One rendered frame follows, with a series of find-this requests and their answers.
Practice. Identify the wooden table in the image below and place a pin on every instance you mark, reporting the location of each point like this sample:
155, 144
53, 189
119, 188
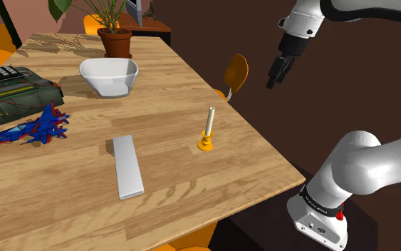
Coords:
186, 180

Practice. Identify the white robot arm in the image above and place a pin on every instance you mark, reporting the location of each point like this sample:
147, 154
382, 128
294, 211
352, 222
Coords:
360, 167

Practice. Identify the potted green plant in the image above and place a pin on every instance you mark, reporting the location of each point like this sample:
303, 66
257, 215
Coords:
115, 43

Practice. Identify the white candle in yellow holder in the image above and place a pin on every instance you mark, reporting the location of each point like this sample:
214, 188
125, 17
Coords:
206, 142

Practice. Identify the dark robot stand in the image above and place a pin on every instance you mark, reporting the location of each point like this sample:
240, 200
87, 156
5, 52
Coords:
273, 233

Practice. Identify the grey flat rectangular bar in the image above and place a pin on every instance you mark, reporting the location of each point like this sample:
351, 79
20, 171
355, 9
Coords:
128, 167

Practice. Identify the white bowl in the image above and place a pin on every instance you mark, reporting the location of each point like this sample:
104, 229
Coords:
111, 74

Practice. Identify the green electronic device with keypad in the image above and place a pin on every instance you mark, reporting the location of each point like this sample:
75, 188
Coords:
23, 99

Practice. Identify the orange chair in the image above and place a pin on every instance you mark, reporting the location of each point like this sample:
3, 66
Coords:
196, 240
90, 26
236, 73

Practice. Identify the blue and red toy jet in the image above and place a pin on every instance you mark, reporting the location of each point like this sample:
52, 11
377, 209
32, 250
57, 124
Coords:
42, 127

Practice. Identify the brown wooden cabinet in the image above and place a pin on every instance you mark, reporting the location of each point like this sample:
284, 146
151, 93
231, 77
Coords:
151, 26

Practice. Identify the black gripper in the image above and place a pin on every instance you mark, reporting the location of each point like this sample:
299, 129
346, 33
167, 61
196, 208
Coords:
292, 43

